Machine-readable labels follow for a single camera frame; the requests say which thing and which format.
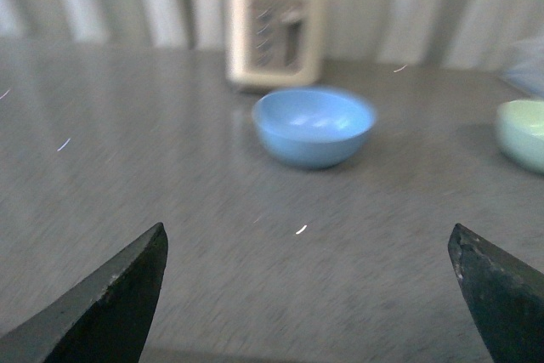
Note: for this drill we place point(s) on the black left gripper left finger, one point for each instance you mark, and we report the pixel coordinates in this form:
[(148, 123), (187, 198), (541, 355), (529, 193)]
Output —
[(104, 318)]

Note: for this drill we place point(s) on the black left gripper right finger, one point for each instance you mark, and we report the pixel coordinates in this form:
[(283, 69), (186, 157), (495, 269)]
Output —
[(504, 296)]

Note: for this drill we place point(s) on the green bowl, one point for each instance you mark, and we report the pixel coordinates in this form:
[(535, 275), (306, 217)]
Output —
[(519, 132)]

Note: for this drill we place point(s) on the blue bowl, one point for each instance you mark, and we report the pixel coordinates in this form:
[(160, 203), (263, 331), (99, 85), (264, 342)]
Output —
[(313, 127)]

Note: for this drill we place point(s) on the clear plastic food container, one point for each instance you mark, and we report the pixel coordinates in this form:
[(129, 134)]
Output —
[(524, 66)]

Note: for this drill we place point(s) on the white curtain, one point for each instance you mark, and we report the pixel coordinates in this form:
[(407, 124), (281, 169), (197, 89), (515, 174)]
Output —
[(451, 33)]

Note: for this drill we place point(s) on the cream toaster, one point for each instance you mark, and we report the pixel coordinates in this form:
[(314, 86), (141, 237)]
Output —
[(274, 43)]

